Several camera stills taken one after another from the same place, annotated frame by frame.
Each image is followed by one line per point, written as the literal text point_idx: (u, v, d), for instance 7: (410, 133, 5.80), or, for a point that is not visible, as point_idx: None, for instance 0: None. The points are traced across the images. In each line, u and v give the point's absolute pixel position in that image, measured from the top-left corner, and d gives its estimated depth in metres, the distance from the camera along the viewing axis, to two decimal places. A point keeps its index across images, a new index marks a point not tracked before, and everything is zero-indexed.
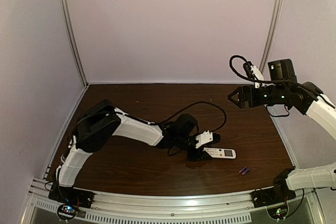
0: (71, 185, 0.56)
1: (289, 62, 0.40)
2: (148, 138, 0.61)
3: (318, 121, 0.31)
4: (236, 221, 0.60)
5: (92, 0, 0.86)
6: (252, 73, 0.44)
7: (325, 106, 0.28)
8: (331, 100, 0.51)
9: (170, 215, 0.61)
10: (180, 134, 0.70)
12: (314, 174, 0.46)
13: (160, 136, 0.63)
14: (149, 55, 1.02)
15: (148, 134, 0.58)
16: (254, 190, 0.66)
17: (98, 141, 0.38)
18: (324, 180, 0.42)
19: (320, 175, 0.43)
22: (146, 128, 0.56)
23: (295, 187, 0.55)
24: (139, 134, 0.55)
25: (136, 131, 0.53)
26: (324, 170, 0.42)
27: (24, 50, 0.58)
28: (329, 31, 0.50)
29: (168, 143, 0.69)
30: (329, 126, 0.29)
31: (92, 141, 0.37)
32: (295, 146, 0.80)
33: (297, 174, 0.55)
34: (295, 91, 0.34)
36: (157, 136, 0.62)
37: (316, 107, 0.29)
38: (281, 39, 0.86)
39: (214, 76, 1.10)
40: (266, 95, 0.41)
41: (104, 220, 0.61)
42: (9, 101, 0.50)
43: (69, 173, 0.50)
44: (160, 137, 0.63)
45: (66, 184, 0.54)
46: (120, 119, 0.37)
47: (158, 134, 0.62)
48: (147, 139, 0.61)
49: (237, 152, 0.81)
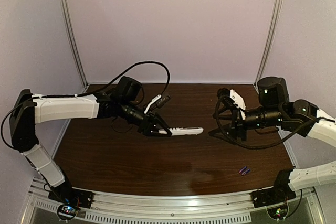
0: (64, 180, 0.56)
1: (282, 81, 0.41)
2: (86, 112, 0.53)
3: (319, 135, 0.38)
4: (235, 221, 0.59)
5: (92, 0, 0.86)
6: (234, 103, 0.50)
7: (327, 125, 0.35)
8: (331, 100, 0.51)
9: (170, 215, 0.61)
10: (122, 102, 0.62)
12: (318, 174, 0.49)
13: (95, 105, 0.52)
14: (149, 55, 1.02)
15: (82, 107, 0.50)
16: (255, 190, 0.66)
17: (26, 136, 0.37)
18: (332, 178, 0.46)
19: (325, 175, 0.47)
22: (75, 103, 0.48)
23: (297, 187, 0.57)
24: (69, 111, 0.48)
25: (67, 110, 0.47)
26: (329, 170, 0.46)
27: (24, 50, 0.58)
28: (329, 31, 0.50)
29: (111, 111, 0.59)
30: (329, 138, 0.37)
31: (19, 138, 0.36)
32: (294, 146, 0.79)
33: (299, 176, 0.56)
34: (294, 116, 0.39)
36: (92, 106, 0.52)
37: (318, 127, 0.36)
38: (281, 39, 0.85)
39: (214, 76, 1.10)
40: (259, 124, 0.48)
41: (104, 220, 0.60)
42: (9, 101, 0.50)
43: (49, 172, 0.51)
44: (97, 105, 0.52)
45: (58, 181, 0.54)
46: (32, 107, 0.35)
47: (91, 103, 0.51)
48: (84, 114, 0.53)
49: (237, 152, 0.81)
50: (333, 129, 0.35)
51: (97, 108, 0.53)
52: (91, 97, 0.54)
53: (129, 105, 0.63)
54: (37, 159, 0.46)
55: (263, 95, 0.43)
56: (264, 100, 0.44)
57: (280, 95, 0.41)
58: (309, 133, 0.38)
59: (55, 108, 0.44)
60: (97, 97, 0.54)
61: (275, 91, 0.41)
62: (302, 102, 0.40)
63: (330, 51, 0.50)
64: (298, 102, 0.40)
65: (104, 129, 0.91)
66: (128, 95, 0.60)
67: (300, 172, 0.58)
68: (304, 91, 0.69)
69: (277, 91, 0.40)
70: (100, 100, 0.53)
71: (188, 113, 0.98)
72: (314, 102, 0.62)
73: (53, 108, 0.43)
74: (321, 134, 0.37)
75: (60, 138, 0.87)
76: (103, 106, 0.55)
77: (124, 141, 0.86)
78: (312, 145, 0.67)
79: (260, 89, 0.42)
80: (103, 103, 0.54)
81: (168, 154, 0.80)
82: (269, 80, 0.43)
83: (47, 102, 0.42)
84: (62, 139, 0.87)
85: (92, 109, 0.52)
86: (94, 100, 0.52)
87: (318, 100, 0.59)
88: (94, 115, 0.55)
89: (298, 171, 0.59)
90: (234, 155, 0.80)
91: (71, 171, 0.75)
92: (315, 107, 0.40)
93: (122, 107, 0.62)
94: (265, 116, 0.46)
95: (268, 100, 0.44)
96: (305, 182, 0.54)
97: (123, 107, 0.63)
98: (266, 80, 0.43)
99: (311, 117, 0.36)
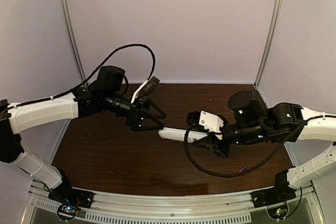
0: (62, 180, 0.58)
1: (255, 95, 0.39)
2: (66, 113, 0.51)
3: (313, 131, 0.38)
4: (236, 221, 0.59)
5: (91, 0, 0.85)
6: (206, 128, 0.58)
7: (316, 123, 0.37)
8: (331, 100, 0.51)
9: (170, 215, 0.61)
10: (106, 94, 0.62)
12: (315, 166, 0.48)
13: (73, 104, 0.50)
14: (149, 55, 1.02)
15: (61, 109, 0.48)
16: (254, 191, 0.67)
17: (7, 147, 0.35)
18: (328, 168, 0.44)
19: (323, 167, 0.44)
22: (53, 106, 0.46)
23: (296, 185, 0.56)
24: (47, 115, 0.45)
25: (45, 114, 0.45)
26: (326, 160, 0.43)
27: (23, 50, 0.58)
28: (329, 32, 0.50)
29: (95, 106, 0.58)
30: (319, 134, 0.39)
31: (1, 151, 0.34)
32: (294, 147, 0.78)
33: (296, 177, 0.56)
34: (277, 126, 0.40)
36: (71, 105, 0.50)
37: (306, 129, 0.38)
38: (281, 40, 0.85)
39: (214, 76, 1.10)
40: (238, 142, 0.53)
41: (104, 220, 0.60)
42: (9, 100, 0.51)
43: (46, 174, 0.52)
44: (75, 104, 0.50)
45: (56, 181, 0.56)
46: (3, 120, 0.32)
47: (69, 102, 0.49)
48: (64, 114, 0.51)
49: (237, 152, 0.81)
50: (323, 126, 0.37)
51: (77, 107, 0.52)
52: (69, 96, 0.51)
53: (115, 96, 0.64)
54: (27, 167, 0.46)
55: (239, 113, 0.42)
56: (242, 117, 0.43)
57: (258, 109, 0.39)
58: (300, 136, 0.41)
59: (32, 115, 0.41)
60: (76, 96, 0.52)
61: (252, 108, 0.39)
62: (283, 105, 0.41)
63: (331, 51, 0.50)
64: (279, 106, 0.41)
65: (104, 129, 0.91)
66: (111, 84, 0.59)
67: (295, 170, 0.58)
68: (304, 91, 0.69)
69: (253, 106, 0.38)
70: (79, 99, 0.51)
71: (188, 114, 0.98)
72: (315, 102, 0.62)
73: (30, 115, 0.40)
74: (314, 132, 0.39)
75: (60, 138, 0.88)
76: (84, 104, 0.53)
77: (123, 141, 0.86)
78: (311, 144, 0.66)
79: (235, 110, 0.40)
80: (83, 100, 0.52)
81: (167, 154, 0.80)
82: (242, 96, 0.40)
83: (21, 110, 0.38)
84: (62, 139, 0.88)
85: (71, 109, 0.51)
86: (71, 99, 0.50)
87: (318, 100, 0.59)
88: (75, 115, 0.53)
89: (294, 170, 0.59)
90: (234, 155, 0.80)
91: (72, 171, 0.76)
92: (296, 107, 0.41)
93: (106, 99, 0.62)
94: (242, 133, 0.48)
95: (247, 117, 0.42)
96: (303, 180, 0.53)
97: (106, 99, 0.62)
98: (240, 96, 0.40)
99: (297, 123, 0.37)
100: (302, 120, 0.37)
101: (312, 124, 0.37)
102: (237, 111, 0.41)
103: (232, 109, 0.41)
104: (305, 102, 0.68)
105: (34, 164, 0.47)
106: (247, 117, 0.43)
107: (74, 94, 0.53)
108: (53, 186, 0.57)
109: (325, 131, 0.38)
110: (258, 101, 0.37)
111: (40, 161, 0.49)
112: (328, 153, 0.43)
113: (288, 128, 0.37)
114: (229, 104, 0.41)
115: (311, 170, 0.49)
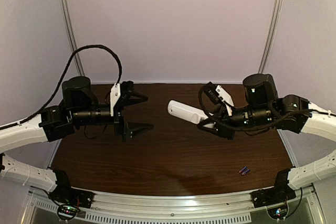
0: (58, 183, 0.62)
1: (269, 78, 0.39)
2: (37, 138, 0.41)
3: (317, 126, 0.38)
4: (236, 221, 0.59)
5: (91, 0, 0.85)
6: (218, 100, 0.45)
7: (320, 118, 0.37)
8: (331, 100, 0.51)
9: (170, 215, 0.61)
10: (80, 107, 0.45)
12: (316, 170, 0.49)
13: (40, 130, 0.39)
14: (149, 55, 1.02)
15: (27, 135, 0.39)
16: (255, 191, 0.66)
17: None
18: (329, 171, 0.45)
19: (324, 170, 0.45)
22: (17, 132, 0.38)
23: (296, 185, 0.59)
24: (12, 141, 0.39)
25: (10, 140, 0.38)
26: (327, 163, 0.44)
27: (23, 50, 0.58)
28: (329, 31, 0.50)
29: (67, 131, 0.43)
30: (324, 130, 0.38)
31: None
32: (296, 146, 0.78)
33: (297, 176, 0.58)
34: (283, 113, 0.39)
36: (35, 131, 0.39)
37: (310, 121, 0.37)
38: (281, 39, 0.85)
39: (214, 76, 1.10)
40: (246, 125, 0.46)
41: (104, 220, 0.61)
42: (8, 100, 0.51)
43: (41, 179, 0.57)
44: (41, 130, 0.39)
45: (52, 185, 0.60)
46: None
47: (32, 128, 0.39)
48: (35, 139, 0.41)
49: (237, 152, 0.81)
50: (327, 123, 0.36)
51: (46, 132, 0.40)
52: (36, 120, 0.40)
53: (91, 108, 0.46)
54: (14, 177, 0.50)
55: (250, 93, 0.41)
56: (253, 98, 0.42)
57: (268, 92, 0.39)
58: (303, 129, 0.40)
59: None
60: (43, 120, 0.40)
61: (263, 89, 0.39)
62: (292, 95, 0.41)
63: (331, 50, 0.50)
64: (289, 97, 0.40)
65: (104, 129, 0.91)
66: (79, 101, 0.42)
67: (297, 170, 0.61)
68: (304, 91, 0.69)
69: (265, 87, 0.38)
70: (43, 125, 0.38)
71: None
72: (314, 102, 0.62)
73: None
74: (316, 129, 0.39)
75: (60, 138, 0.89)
76: (52, 130, 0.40)
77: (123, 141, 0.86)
78: (313, 145, 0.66)
79: (247, 88, 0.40)
80: (48, 126, 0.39)
81: (167, 154, 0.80)
82: (254, 78, 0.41)
83: None
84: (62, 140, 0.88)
85: (38, 135, 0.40)
86: (37, 125, 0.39)
87: (319, 100, 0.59)
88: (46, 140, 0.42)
89: (296, 170, 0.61)
90: (234, 155, 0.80)
91: (72, 171, 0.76)
92: (306, 100, 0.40)
93: (76, 115, 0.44)
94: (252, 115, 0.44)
95: (257, 99, 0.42)
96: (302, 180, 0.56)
97: (77, 115, 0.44)
98: (253, 77, 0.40)
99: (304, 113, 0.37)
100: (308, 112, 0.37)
101: (316, 120, 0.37)
102: (248, 91, 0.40)
103: (244, 87, 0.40)
104: None
105: (21, 175, 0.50)
106: (256, 100, 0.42)
107: (42, 117, 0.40)
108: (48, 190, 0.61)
109: (328, 129, 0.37)
110: (271, 83, 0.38)
111: (27, 170, 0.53)
112: (331, 158, 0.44)
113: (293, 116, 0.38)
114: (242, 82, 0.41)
115: (312, 173, 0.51)
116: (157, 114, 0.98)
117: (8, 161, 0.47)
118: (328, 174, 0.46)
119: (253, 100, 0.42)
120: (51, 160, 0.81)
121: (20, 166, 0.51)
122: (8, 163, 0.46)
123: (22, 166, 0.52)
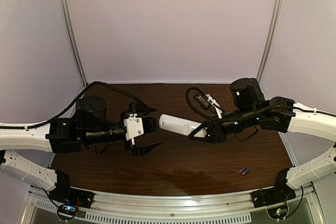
0: (56, 185, 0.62)
1: (254, 83, 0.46)
2: (41, 147, 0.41)
3: (306, 125, 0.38)
4: (236, 221, 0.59)
5: (91, 0, 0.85)
6: (207, 103, 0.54)
7: (306, 116, 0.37)
8: (330, 100, 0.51)
9: (170, 215, 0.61)
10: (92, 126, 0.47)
12: (313, 168, 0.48)
13: (45, 140, 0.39)
14: (149, 55, 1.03)
15: (31, 142, 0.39)
16: (255, 191, 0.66)
17: None
18: (326, 169, 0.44)
19: (321, 168, 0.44)
22: (21, 137, 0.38)
23: (294, 183, 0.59)
24: (17, 144, 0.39)
25: (14, 142, 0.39)
26: (324, 161, 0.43)
27: (24, 50, 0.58)
28: (329, 32, 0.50)
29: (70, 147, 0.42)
30: (314, 129, 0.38)
31: None
32: (295, 146, 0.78)
33: (294, 175, 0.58)
34: (268, 114, 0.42)
36: (41, 141, 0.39)
37: (295, 120, 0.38)
38: (281, 39, 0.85)
39: (214, 76, 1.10)
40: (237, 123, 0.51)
41: (104, 220, 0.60)
42: (8, 100, 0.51)
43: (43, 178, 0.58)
44: (46, 141, 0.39)
45: (51, 185, 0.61)
46: None
47: (39, 138, 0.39)
48: (38, 146, 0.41)
49: (237, 152, 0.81)
50: (311, 120, 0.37)
51: (50, 144, 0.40)
52: (45, 129, 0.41)
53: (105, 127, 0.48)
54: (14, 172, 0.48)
55: (237, 96, 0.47)
56: (239, 100, 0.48)
57: (252, 94, 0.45)
58: (290, 128, 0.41)
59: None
60: (51, 131, 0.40)
61: (248, 92, 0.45)
62: (276, 98, 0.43)
63: (331, 51, 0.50)
64: (273, 99, 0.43)
65: None
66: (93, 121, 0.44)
67: (295, 170, 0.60)
68: (304, 91, 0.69)
69: (249, 91, 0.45)
70: (50, 137, 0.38)
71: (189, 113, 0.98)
72: (314, 102, 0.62)
73: None
74: (305, 127, 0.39)
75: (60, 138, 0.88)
76: (57, 142, 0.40)
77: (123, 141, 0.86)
78: (312, 144, 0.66)
79: (233, 92, 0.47)
80: (54, 139, 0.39)
81: (167, 153, 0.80)
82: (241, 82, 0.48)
83: None
84: None
85: (43, 144, 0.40)
86: (44, 135, 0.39)
87: (318, 100, 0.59)
88: (49, 149, 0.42)
89: (294, 169, 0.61)
90: (234, 155, 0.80)
91: (72, 171, 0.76)
92: (290, 102, 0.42)
93: (88, 135, 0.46)
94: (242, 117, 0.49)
95: (243, 100, 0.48)
96: (298, 179, 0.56)
97: (88, 135, 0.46)
98: (239, 82, 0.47)
99: (286, 113, 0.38)
100: (291, 112, 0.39)
101: (299, 118, 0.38)
102: (235, 94, 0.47)
103: (231, 91, 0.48)
104: (304, 101, 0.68)
105: (21, 171, 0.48)
106: (242, 102, 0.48)
107: (51, 129, 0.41)
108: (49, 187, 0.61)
109: (323, 128, 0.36)
110: (253, 86, 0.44)
111: (28, 168, 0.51)
112: (327, 155, 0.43)
113: (277, 116, 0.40)
114: (229, 86, 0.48)
115: (309, 172, 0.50)
116: (157, 115, 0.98)
117: (10, 156, 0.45)
118: (327, 172, 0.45)
119: (240, 103, 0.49)
120: (51, 160, 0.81)
121: (22, 162, 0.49)
122: (9, 158, 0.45)
123: (25, 163, 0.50)
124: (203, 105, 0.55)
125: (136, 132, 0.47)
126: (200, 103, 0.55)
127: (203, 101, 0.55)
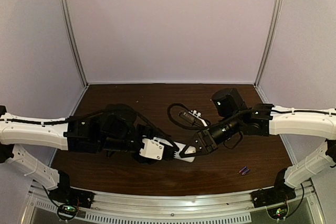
0: (57, 187, 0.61)
1: (233, 93, 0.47)
2: (56, 144, 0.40)
3: (289, 126, 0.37)
4: (235, 221, 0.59)
5: (91, 0, 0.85)
6: (192, 119, 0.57)
7: (282, 117, 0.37)
8: (329, 102, 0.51)
9: (170, 215, 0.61)
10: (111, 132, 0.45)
12: (308, 165, 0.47)
13: (62, 138, 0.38)
14: (149, 55, 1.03)
15: (47, 138, 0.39)
16: (255, 191, 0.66)
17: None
18: (321, 164, 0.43)
19: (316, 163, 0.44)
22: (39, 133, 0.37)
23: (290, 183, 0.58)
24: (35, 139, 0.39)
25: (33, 138, 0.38)
26: (317, 157, 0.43)
27: (24, 51, 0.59)
28: (329, 32, 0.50)
29: (82, 147, 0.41)
30: (297, 129, 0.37)
31: None
32: (295, 146, 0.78)
33: (290, 174, 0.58)
34: (248, 120, 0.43)
36: (59, 139, 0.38)
37: (274, 124, 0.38)
38: (281, 40, 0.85)
39: (214, 76, 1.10)
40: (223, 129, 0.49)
41: (104, 220, 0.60)
42: (8, 100, 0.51)
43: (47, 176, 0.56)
44: (64, 139, 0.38)
45: (52, 185, 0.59)
46: None
47: (56, 136, 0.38)
48: (53, 143, 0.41)
49: (237, 152, 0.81)
50: (290, 121, 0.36)
51: (66, 142, 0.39)
52: (64, 126, 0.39)
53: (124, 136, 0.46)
54: (22, 169, 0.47)
55: (219, 106, 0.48)
56: (222, 110, 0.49)
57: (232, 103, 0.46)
58: (272, 131, 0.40)
59: (19, 135, 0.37)
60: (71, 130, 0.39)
61: (228, 101, 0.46)
62: (256, 105, 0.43)
63: (331, 51, 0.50)
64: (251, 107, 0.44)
65: None
66: (114, 128, 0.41)
67: (291, 168, 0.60)
68: (304, 91, 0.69)
69: (229, 100, 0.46)
70: (69, 136, 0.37)
71: None
72: (314, 102, 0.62)
73: (16, 135, 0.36)
74: (291, 129, 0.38)
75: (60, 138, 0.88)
76: (74, 141, 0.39)
77: None
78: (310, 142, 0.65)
79: (214, 102, 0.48)
80: (72, 138, 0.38)
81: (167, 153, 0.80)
82: (221, 92, 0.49)
83: (10, 127, 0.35)
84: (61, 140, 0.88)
85: (59, 141, 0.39)
86: (61, 132, 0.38)
87: (318, 100, 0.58)
88: (64, 148, 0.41)
89: (290, 169, 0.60)
90: (234, 154, 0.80)
91: (72, 171, 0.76)
92: (270, 105, 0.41)
93: (108, 139, 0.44)
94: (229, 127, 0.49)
95: (225, 109, 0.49)
96: (296, 178, 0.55)
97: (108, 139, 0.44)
98: (220, 92, 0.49)
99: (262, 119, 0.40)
100: (267, 116, 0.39)
101: (277, 120, 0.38)
102: (216, 104, 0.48)
103: (213, 101, 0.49)
104: (305, 102, 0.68)
105: (27, 169, 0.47)
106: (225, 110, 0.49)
107: (69, 127, 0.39)
108: (51, 187, 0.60)
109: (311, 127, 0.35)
110: (232, 96, 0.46)
111: (34, 164, 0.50)
112: (320, 150, 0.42)
113: (256, 123, 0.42)
114: (212, 96, 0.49)
115: (305, 170, 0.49)
116: (157, 115, 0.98)
117: (18, 151, 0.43)
118: (322, 168, 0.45)
119: (223, 112, 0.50)
120: (51, 160, 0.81)
121: (29, 159, 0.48)
122: (17, 153, 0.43)
123: (32, 160, 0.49)
124: (187, 120, 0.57)
125: (155, 156, 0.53)
126: (185, 118, 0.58)
127: (189, 116, 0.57)
